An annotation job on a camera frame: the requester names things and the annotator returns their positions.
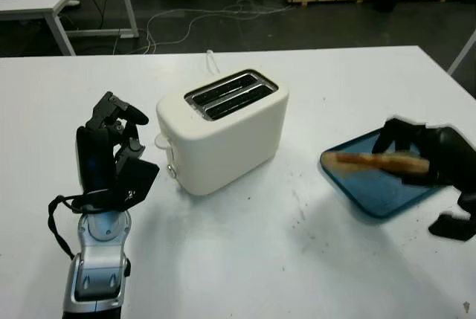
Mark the white slanted table leg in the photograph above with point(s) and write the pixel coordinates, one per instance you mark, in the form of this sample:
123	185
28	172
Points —
463	53

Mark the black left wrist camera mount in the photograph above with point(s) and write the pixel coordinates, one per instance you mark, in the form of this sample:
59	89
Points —
135	181

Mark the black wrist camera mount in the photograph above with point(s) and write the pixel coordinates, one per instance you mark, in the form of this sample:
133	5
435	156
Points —
450	228
135	181

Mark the white shoe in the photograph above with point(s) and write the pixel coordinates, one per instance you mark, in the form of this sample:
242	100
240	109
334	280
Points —
73	2

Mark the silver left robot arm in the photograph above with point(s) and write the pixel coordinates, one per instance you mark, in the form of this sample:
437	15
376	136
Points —
96	263

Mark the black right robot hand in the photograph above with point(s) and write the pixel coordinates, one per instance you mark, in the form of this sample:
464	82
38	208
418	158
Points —
450	159

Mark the brown bread slice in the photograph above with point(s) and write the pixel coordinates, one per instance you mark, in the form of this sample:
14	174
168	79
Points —
375	162

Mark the white toaster lever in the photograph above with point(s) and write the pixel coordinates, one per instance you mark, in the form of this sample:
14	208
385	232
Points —
161	142

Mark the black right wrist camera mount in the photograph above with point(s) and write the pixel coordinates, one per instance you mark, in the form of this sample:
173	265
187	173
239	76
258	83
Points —
450	228

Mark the blue plastic tray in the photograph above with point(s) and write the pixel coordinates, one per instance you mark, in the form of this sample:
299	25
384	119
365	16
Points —
375	192

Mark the cream white two-slot toaster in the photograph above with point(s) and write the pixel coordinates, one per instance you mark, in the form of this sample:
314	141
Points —
223	140

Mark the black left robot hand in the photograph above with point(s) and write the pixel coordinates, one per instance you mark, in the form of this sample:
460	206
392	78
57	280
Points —
94	159

